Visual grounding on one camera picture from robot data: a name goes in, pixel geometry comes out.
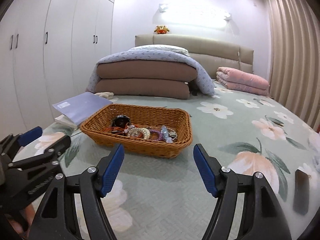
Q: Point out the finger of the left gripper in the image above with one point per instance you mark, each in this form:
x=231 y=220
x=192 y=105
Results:
x=11 y=144

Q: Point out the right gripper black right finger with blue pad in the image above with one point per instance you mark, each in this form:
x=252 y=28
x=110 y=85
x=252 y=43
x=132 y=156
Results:
x=209 y=169

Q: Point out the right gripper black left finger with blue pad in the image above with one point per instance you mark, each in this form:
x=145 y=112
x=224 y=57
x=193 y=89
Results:
x=108 y=169

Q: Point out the light blue plastic hair clip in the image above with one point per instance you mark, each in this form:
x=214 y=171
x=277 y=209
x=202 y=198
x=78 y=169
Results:
x=165 y=134

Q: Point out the black wrist watch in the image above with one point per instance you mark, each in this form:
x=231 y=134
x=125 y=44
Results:
x=121 y=121

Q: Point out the person's left hand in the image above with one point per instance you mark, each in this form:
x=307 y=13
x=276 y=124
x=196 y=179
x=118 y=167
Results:
x=28 y=215

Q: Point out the green floral bedspread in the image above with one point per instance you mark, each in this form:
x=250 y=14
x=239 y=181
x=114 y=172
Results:
x=156 y=198

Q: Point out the blue-grey folder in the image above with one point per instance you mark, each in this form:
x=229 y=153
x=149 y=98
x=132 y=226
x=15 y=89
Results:
x=81 y=107

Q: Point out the brown wicker basket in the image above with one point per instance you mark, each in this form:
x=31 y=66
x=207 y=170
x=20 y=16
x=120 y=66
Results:
x=143 y=136

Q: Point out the folded pink blanket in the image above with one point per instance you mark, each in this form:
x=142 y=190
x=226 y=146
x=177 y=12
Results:
x=235 y=79

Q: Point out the dark smartphone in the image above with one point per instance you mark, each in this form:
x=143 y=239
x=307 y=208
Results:
x=302 y=193

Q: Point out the folded brown quilt blue cover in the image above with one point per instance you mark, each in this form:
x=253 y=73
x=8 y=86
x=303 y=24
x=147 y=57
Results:
x=150 y=70

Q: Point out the beige padded headboard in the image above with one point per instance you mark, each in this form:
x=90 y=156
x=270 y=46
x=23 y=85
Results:
x=209 y=53

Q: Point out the white wardrobe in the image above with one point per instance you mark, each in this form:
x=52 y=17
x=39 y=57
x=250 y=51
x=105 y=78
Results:
x=48 y=51

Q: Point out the orange plush toy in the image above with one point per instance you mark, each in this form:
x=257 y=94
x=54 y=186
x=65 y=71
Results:
x=161 y=29

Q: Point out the beige curtain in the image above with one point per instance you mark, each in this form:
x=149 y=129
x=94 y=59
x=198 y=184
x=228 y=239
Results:
x=294 y=74

